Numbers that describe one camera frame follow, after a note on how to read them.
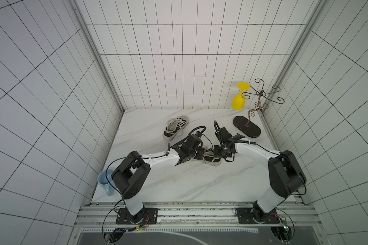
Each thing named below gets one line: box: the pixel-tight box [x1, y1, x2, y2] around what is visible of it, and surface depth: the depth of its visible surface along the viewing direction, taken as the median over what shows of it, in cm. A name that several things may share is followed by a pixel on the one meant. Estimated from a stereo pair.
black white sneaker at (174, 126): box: [163, 115, 190, 141], surface depth 102 cm
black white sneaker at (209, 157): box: [201, 150, 222, 167], surface depth 89 cm
